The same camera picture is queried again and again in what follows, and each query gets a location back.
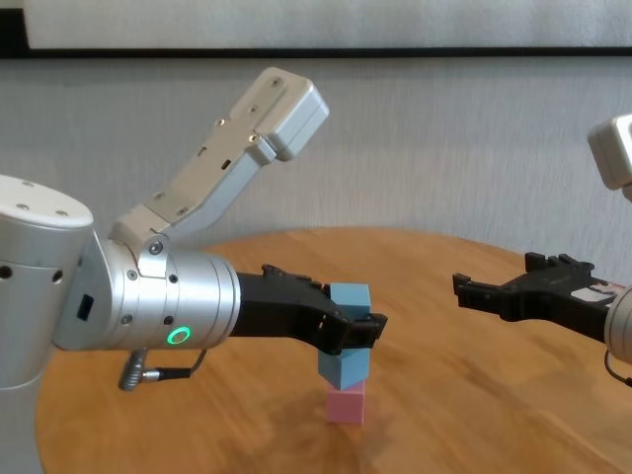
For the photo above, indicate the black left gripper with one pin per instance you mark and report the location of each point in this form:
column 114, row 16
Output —
column 286, row 311

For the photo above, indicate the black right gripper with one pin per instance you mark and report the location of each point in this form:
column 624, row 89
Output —
column 553, row 298

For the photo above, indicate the light blue cube block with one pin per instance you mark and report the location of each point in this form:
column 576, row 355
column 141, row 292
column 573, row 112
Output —
column 345, row 368
column 353, row 301

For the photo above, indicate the pink cube block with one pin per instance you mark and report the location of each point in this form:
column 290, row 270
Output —
column 346, row 406

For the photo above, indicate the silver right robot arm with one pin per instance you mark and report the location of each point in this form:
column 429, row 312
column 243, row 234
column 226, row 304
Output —
column 623, row 321

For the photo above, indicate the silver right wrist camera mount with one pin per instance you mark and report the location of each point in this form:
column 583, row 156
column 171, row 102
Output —
column 614, row 153

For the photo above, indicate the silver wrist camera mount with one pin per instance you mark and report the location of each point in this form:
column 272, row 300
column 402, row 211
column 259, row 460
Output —
column 614, row 153
column 237, row 158

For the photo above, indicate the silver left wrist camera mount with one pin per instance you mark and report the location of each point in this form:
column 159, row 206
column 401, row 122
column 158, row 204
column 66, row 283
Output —
column 237, row 158

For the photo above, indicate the white board with black frame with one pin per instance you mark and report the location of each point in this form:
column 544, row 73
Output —
column 316, row 24

